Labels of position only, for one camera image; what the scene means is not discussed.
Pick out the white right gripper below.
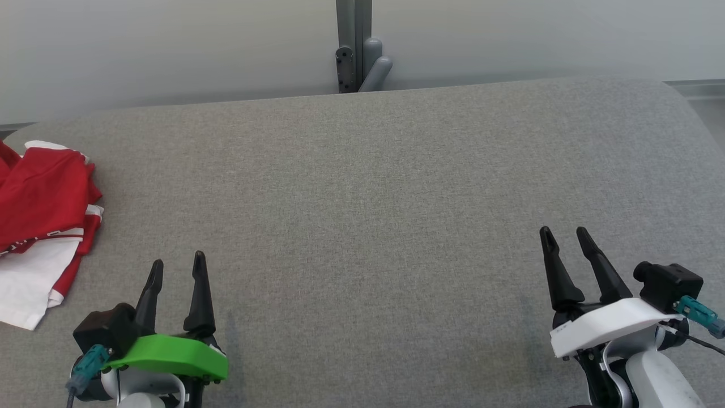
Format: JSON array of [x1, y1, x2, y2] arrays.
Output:
[[539, 226, 687, 360]]

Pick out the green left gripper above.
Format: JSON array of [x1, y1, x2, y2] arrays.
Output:
[[102, 250, 229, 381]]

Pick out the grey metal post with bracket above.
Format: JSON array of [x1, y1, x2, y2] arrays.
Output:
[[335, 0, 394, 94]]

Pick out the red Bulls 23 jersey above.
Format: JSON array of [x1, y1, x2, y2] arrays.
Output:
[[0, 205, 106, 331]]

